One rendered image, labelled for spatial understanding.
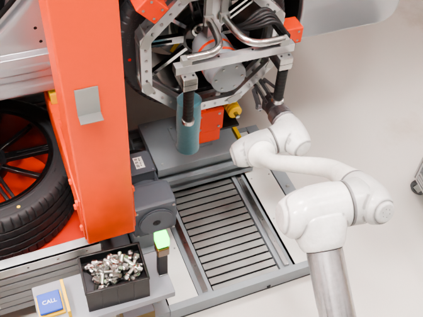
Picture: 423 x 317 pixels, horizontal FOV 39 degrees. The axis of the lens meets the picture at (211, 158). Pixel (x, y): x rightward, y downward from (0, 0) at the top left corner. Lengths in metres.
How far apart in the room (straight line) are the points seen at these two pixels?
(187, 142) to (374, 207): 0.85
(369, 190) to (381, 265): 1.06
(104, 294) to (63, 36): 0.84
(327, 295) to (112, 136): 0.72
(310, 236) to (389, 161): 1.55
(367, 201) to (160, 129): 1.33
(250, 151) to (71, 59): 0.85
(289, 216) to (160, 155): 1.15
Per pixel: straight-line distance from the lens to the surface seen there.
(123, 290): 1.90
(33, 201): 2.17
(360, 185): 1.68
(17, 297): 2.32
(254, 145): 2.08
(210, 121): 2.38
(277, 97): 2.12
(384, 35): 3.93
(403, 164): 3.13
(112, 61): 1.48
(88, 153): 1.68
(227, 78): 2.06
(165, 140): 2.70
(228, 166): 2.69
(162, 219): 2.28
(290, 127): 2.15
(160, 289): 1.99
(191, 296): 2.40
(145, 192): 2.27
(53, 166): 2.26
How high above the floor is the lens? 2.18
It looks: 48 degrees down
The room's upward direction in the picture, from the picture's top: 5 degrees clockwise
